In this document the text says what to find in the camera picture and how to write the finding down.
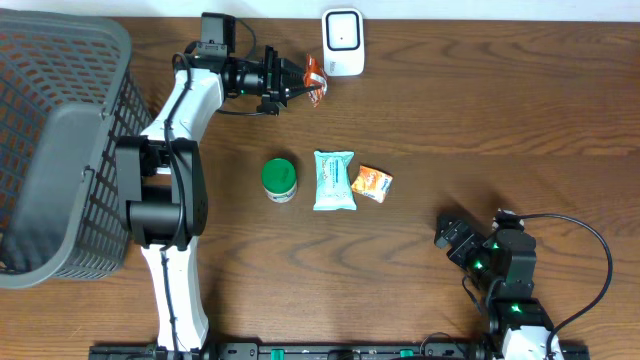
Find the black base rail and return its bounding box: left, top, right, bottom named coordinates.
left=88, top=341, right=591, bottom=360

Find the teal wet wipes pack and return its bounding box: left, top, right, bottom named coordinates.
left=313, top=151, right=357, bottom=211

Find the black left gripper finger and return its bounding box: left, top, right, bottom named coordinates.
left=285, top=59, right=305, bottom=80
left=285, top=85, right=320, bottom=100

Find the orange snack packet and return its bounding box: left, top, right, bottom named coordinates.
left=304, top=54, right=328, bottom=107

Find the grey plastic mesh basket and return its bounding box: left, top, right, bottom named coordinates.
left=1, top=9, right=151, bottom=289

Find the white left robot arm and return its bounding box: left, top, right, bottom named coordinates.
left=115, top=42, right=316, bottom=359

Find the small orange tissue pack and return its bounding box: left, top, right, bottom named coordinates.
left=351, top=165, right=393, bottom=203

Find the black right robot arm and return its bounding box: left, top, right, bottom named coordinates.
left=434, top=211, right=564, bottom=359

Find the green lid jar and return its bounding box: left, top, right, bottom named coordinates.
left=261, top=158, right=297, bottom=203

